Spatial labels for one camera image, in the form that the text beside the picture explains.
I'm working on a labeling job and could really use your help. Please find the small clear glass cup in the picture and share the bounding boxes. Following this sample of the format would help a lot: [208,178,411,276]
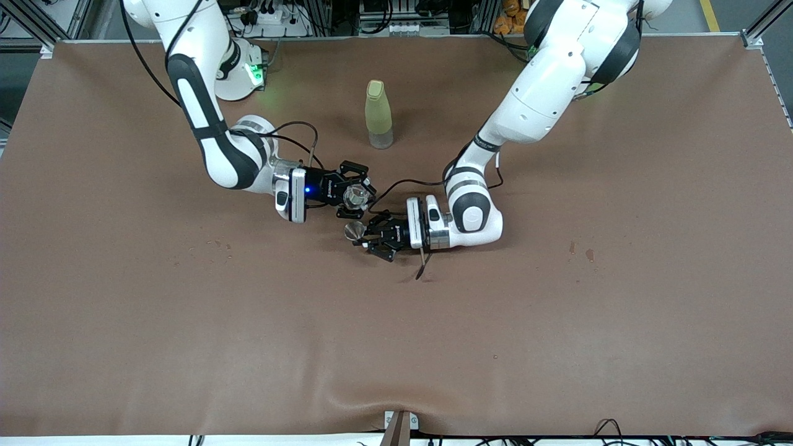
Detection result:
[343,184,372,210]

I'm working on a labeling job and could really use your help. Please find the yellow-green water bottle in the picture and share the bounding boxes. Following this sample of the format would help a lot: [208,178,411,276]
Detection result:
[364,79,395,150]

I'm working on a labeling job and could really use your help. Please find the brown table cloth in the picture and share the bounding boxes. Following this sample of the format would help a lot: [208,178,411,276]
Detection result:
[0,34,793,437]

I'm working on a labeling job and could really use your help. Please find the grey electronics box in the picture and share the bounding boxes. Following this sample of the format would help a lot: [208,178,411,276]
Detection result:
[358,0,452,37]

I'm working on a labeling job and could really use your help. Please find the white power strip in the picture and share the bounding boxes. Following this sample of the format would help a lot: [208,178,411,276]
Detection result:
[239,0,310,38]

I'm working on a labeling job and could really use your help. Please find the orange snack bag pile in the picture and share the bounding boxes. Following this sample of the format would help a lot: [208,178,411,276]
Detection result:
[494,0,527,35]

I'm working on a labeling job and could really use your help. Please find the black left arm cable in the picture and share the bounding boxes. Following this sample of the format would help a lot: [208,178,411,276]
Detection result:
[370,146,504,281]

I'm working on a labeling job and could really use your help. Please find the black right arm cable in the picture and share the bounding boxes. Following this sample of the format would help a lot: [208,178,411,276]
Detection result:
[119,0,320,168]

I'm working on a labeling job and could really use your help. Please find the aluminium frame strut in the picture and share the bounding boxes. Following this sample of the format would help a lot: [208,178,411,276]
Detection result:
[474,0,501,35]
[307,0,340,37]

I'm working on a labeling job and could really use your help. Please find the silver mount bracket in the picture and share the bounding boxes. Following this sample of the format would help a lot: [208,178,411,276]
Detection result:
[384,410,419,431]

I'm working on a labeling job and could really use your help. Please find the brown mount bar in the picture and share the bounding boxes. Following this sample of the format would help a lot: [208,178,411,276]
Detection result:
[380,412,411,446]

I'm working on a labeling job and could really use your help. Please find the black arm base cable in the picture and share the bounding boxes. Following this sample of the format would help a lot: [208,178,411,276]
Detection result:
[480,30,528,63]

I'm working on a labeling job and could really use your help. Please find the aluminium corner frame post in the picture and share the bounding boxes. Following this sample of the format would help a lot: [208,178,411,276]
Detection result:
[0,0,94,59]
[740,0,793,49]

